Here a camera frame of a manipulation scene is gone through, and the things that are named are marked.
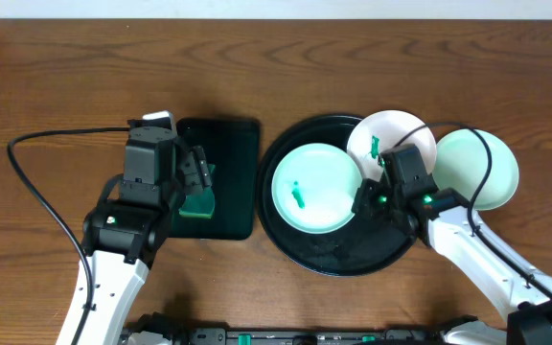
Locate green sponge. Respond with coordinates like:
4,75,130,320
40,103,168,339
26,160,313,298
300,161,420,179
178,185,216,219

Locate mint green plate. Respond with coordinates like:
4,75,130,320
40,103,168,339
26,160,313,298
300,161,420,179
270,143,361,235
432,129,519,211

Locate mint green plate front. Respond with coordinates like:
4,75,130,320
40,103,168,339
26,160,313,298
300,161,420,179
270,143,361,235

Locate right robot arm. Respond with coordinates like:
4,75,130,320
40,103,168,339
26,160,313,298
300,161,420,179
352,179,552,344

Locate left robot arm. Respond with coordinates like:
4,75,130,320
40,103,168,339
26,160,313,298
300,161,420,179
57,144,216,344

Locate black rectangular tray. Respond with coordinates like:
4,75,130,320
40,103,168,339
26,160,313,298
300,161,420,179
170,118,260,241

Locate black round tray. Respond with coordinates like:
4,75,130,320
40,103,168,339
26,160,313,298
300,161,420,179
256,113,416,276

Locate white pink plate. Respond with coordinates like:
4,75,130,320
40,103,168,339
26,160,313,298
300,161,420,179
347,110,437,181

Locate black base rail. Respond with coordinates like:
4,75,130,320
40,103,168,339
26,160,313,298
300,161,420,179
120,326,449,345

